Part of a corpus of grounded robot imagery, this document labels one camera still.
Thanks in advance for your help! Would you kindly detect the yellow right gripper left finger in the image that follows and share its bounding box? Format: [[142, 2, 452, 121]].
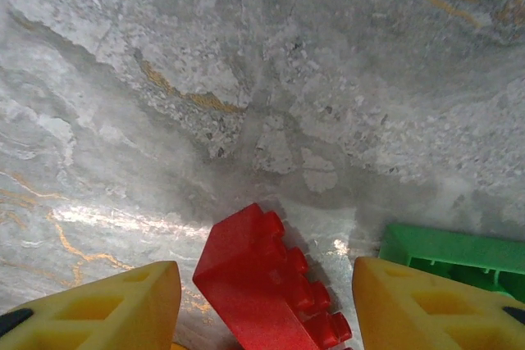
[[0, 260, 182, 350]]

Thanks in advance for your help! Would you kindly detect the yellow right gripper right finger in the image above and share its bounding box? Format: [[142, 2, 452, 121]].
[[352, 256, 525, 350]]

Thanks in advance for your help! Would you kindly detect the long green lego brick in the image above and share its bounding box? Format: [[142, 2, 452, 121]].
[[377, 222, 525, 304]]

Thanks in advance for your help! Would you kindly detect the red lego brick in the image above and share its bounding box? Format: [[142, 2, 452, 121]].
[[192, 202, 354, 350]]

